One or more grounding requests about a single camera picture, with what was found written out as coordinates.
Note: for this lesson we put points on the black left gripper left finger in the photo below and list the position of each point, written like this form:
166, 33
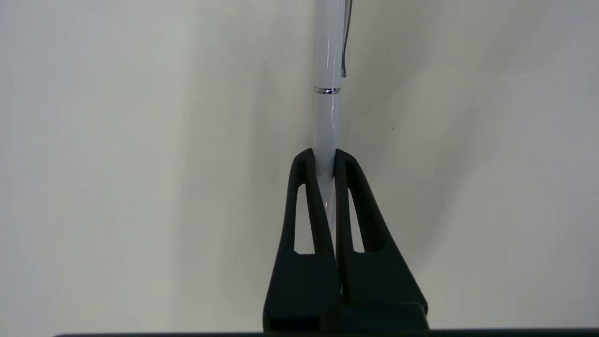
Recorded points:
304, 290

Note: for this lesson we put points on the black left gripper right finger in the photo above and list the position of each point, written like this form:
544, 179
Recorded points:
379, 290

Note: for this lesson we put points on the white pen with silver clip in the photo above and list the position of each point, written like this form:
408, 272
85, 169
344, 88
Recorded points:
327, 56

